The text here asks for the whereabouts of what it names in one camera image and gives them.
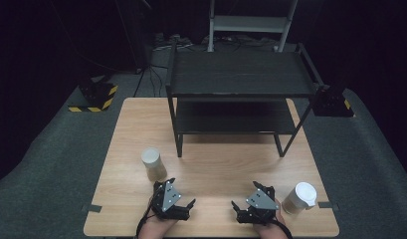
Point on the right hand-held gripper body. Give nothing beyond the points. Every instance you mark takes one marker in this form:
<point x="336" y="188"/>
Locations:
<point x="260" y="202"/>

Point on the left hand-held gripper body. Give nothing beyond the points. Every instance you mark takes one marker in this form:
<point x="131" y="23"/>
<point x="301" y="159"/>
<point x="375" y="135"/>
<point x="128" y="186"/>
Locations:
<point x="167" y="199"/>

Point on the clear jar with spout lid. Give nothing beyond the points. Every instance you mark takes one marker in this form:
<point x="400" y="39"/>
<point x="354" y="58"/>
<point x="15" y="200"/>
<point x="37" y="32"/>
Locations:
<point x="300" y="197"/>

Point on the black two-tier shelf rack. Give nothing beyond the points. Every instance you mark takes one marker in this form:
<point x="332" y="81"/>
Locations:
<point x="241" y="73"/>

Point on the person's left hand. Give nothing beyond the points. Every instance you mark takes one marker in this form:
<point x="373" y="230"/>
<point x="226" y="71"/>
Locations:
<point x="159" y="224"/>

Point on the person's right hand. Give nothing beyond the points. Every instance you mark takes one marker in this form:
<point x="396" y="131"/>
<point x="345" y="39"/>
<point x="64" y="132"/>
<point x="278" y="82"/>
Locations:
<point x="269" y="227"/>

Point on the black striped stand base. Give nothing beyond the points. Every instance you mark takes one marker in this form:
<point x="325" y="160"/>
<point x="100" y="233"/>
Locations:
<point x="96" y="94"/>
<point x="330" y="103"/>

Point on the grey metal frame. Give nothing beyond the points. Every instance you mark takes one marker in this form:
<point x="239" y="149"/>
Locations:
<point x="249" y="23"/>

